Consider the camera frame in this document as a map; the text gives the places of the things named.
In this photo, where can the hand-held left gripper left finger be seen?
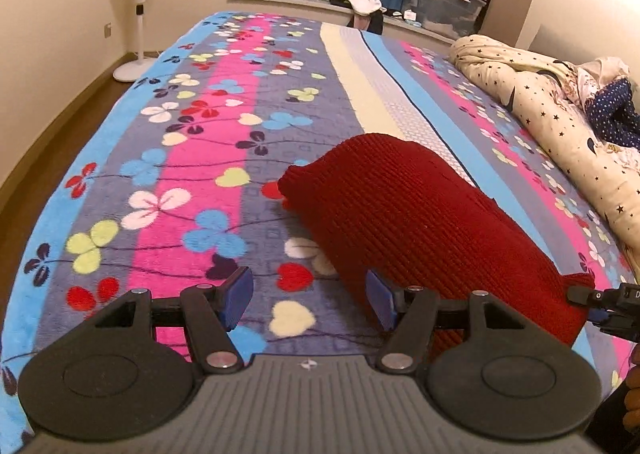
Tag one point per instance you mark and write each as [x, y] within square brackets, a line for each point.
[236, 296]

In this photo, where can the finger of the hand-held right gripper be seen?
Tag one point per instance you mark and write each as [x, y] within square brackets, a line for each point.
[595, 295]
[612, 321]

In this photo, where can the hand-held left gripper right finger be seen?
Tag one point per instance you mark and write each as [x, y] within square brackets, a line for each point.
[380, 299]

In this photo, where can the red knitted sweater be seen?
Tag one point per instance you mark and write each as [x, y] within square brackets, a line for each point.
[415, 214]

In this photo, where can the person's right hand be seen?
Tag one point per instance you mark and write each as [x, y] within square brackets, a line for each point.
[634, 384]

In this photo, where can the floral striped fleece blanket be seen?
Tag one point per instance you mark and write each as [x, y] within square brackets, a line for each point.
[200, 173]

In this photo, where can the navy dotted cloth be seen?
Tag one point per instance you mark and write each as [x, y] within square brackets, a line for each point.
[617, 113]

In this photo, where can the cream star-print quilt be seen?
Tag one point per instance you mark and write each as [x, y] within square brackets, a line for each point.
[540, 98]

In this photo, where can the dark garment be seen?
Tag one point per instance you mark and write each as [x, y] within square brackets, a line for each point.
[372, 22]

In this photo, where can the small white box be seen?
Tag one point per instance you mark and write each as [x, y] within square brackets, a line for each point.
[410, 16]

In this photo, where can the clear plastic storage box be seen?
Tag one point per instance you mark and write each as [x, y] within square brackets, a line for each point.
[442, 3]

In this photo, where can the wall socket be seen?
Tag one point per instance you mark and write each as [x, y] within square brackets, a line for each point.
[106, 30]

